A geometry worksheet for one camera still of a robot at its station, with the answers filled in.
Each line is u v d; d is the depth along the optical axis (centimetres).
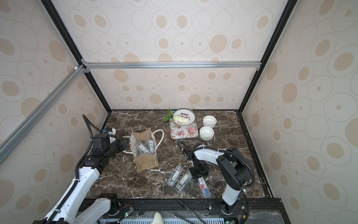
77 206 44
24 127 56
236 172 46
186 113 117
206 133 103
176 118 110
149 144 90
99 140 57
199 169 74
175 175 83
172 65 91
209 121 112
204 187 80
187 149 69
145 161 86
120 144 70
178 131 106
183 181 81
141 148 87
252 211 74
